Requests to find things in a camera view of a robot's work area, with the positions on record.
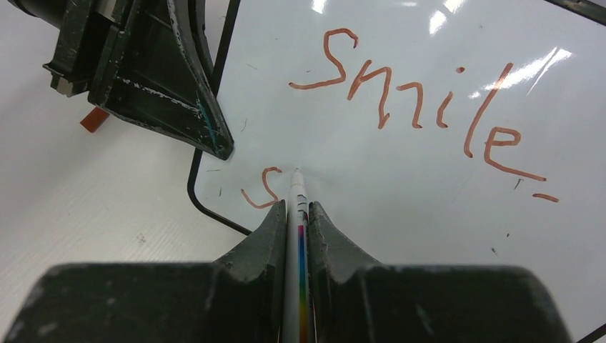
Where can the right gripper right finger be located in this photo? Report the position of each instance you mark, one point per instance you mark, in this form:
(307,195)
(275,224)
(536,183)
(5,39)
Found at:
(359,299)

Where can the whiteboard with black frame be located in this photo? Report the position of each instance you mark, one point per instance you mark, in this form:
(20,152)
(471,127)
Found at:
(432,132)

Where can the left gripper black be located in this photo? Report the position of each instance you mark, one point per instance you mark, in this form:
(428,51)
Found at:
(155,68)

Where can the brown marker cap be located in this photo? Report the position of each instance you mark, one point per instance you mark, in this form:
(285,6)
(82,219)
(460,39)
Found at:
(94,119)

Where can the marker pen white barrel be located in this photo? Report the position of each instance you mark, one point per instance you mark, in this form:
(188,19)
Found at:
(298,312)

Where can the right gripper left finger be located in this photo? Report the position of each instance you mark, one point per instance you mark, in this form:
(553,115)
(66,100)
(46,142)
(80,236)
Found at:
(236,298)

